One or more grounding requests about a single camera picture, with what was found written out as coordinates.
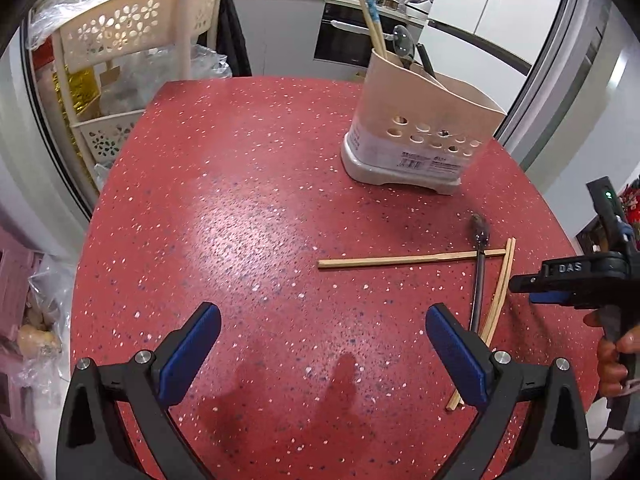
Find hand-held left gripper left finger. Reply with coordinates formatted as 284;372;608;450
55;302;222;480

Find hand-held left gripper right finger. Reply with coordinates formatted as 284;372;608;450
426;303;591;480

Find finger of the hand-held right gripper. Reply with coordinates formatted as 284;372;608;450
509;265;547;294
529;291;572;306

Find beige plastic utensil holder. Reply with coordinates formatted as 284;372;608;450
341;49;507;196

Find wooden utensils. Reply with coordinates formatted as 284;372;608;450
347;0;385;58

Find person's right hand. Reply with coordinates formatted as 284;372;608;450
584;311;640;401

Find plastic bag of produce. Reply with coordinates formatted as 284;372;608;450
17;254;77;386

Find pink plastic stool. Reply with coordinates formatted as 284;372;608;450
0;225;43;446

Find clear plastic bag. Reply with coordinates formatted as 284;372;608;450
97;42;234;117

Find black built-in oven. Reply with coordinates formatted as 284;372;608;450
313;2;427;69

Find black hanging cloth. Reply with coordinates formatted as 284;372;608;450
217;0;253;79

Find grey lower cabinet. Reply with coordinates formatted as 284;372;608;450
225;0;321;78

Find beige plastic basket rack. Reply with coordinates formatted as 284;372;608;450
51;0;224;173

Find crumpled clear plastic bags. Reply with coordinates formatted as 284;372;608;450
25;0;118;51

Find grey sliding door frame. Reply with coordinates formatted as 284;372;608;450
492;0;618;173
0;25;103;226

